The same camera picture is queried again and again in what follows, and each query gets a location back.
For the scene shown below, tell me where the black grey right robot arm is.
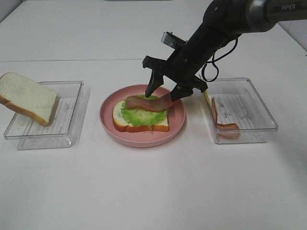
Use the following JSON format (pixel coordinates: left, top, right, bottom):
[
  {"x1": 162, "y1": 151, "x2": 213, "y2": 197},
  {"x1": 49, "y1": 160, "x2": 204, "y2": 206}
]
[{"x1": 142, "y1": 0, "x2": 307, "y2": 101}]

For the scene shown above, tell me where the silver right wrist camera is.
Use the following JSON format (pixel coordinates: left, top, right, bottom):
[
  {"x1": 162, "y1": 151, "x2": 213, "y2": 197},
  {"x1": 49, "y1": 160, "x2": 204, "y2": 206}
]
[{"x1": 161, "y1": 32, "x2": 186, "y2": 49}]

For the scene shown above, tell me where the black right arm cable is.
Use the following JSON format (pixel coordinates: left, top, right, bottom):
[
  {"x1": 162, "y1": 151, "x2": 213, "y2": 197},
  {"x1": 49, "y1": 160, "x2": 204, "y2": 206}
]
[{"x1": 201, "y1": 33, "x2": 243, "y2": 82}]

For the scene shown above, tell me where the clear left plastic tray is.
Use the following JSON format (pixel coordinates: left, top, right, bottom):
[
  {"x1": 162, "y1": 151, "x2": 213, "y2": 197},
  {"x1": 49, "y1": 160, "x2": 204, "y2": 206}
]
[{"x1": 4, "y1": 80, "x2": 89, "y2": 150}]

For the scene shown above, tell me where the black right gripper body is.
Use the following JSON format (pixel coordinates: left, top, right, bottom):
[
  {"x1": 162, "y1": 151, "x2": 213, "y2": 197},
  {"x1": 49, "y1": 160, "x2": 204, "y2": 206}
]
[{"x1": 142, "y1": 24, "x2": 228, "y2": 91}]

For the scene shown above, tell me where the clear plastic tray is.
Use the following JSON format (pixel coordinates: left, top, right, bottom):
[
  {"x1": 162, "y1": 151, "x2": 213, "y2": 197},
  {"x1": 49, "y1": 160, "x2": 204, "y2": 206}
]
[
  {"x1": 198, "y1": 78, "x2": 278, "y2": 144},
  {"x1": 4, "y1": 80, "x2": 89, "y2": 150}
]

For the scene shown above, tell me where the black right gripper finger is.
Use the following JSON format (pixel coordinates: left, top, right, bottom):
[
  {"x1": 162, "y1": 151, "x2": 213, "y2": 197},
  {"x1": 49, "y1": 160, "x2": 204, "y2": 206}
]
[
  {"x1": 170, "y1": 84, "x2": 193, "y2": 102},
  {"x1": 145, "y1": 70, "x2": 164, "y2": 97}
]

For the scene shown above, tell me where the green lettuce leaf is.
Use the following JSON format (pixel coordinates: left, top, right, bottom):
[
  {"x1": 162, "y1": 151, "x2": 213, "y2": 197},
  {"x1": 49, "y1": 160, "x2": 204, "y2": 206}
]
[{"x1": 116, "y1": 100, "x2": 168, "y2": 127}]

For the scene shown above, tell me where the wavy bacon strip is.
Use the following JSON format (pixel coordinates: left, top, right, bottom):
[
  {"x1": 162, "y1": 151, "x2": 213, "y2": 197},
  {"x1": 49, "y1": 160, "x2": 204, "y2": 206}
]
[{"x1": 126, "y1": 93, "x2": 173, "y2": 112}]

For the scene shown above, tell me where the curled bacon strip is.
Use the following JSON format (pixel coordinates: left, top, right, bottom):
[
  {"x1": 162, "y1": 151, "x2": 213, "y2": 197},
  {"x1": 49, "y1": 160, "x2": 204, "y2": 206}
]
[{"x1": 211, "y1": 97, "x2": 240, "y2": 140}]

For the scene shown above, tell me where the yellow cheese slice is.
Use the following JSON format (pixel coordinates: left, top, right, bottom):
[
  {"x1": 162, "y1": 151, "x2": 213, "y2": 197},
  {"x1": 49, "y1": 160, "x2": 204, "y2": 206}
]
[{"x1": 203, "y1": 90, "x2": 212, "y2": 107}]

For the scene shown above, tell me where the white bread slice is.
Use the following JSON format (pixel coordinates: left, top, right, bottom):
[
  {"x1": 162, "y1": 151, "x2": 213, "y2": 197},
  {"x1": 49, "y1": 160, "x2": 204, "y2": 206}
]
[
  {"x1": 112, "y1": 102, "x2": 169, "y2": 133},
  {"x1": 0, "y1": 72, "x2": 58, "y2": 127}
]

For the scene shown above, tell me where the clear right plastic tray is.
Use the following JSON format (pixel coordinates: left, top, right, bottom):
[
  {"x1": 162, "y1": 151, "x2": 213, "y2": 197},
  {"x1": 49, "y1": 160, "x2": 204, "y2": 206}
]
[{"x1": 198, "y1": 78, "x2": 278, "y2": 144}]

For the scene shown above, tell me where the pink round plate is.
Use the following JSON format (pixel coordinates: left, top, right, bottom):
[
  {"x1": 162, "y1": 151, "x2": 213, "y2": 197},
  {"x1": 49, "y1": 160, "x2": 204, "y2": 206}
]
[{"x1": 100, "y1": 84, "x2": 186, "y2": 148}]

